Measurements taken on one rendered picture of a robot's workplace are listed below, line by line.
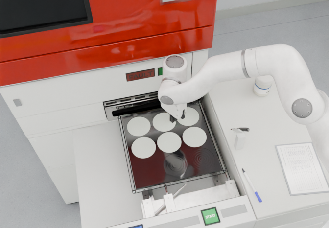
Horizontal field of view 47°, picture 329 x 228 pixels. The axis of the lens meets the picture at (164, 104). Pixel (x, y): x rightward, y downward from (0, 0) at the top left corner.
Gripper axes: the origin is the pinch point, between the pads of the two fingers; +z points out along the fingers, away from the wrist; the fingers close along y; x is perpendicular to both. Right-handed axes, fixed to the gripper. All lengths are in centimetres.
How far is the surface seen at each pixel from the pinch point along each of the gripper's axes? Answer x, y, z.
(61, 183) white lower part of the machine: -40, -46, 66
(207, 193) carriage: -10.5, 28.1, 12.1
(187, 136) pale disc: 2.3, 6.0, 10.1
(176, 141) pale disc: -2.6, 4.2, 10.2
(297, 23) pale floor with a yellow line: 201, -39, 98
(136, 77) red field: -0.7, -20.0, -9.1
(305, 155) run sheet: 23, 47, 3
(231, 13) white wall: 168, -87, 94
